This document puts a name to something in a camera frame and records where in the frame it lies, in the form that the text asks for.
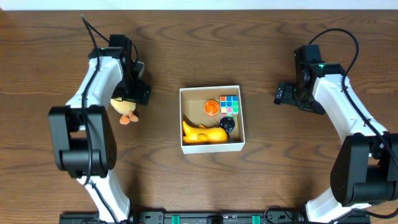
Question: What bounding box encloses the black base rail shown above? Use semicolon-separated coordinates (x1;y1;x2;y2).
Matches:
59;207;371;224

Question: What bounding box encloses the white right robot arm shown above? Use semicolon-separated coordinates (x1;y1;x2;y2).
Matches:
274;62;397;223

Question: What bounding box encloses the colourful puzzle cube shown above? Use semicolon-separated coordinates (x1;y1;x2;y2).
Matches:
220;95;239;118

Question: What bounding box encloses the orange plastic duck toy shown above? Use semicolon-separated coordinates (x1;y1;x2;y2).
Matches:
182;121;228;144

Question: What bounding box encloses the plush yellow duck toy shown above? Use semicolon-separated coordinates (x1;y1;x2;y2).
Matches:
110;97;139;124

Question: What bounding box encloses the black round wheel toy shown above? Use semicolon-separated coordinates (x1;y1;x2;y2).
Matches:
220;116;236;133

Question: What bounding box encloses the orange round wheel toy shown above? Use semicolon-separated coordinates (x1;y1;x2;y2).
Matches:
204;100;220;116

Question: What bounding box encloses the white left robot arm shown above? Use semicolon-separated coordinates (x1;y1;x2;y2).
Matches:
49;45;151;223

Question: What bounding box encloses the white cardboard box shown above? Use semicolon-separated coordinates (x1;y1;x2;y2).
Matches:
180;85;246;154

